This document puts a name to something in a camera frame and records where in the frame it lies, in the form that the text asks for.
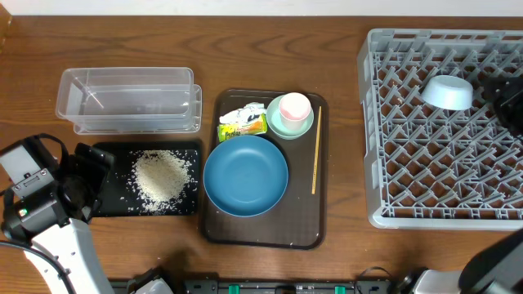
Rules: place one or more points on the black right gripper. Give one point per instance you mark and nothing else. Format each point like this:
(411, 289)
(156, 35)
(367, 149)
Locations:
(507, 99)

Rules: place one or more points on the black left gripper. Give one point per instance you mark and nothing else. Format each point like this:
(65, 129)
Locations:
(96, 171)

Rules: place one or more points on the light blue bowl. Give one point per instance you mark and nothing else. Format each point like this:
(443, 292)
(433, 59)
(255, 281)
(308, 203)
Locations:
(448, 92)

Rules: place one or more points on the dark blue plate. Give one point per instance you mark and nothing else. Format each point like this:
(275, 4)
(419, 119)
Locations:
(245, 176)

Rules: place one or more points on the mint green bowl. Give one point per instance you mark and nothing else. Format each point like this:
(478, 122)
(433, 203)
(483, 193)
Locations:
(275, 123)

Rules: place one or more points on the pink cup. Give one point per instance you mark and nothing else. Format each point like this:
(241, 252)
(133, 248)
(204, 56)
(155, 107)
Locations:
(294, 109)

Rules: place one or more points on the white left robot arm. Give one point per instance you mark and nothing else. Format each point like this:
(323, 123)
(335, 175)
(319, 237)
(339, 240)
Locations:
(64, 253)

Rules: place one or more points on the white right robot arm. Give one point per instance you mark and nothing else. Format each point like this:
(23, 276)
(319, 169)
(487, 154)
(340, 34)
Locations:
(497, 269)

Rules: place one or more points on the grey dishwasher rack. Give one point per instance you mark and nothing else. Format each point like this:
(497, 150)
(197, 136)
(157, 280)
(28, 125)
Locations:
(432, 168)

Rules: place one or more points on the clear plastic bin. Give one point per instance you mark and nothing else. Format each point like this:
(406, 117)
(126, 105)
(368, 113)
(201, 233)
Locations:
(124, 92)

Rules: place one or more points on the black plastic tray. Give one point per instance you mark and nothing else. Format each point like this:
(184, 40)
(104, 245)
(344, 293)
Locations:
(116, 199)

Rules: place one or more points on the pile of rice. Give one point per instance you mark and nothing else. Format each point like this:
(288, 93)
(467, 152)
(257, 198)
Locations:
(164, 181)

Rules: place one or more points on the yellow snack wrapper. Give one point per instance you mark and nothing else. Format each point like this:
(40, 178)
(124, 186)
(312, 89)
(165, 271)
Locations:
(256, 126)

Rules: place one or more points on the crumpled white tissue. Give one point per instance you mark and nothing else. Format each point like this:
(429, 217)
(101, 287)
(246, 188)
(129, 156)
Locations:
(243, 115)

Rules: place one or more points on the wooden chopstick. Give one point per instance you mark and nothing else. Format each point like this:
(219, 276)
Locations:
(317, 151)

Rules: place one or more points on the brown serving tray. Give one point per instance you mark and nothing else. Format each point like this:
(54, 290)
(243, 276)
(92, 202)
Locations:
(297, 221)

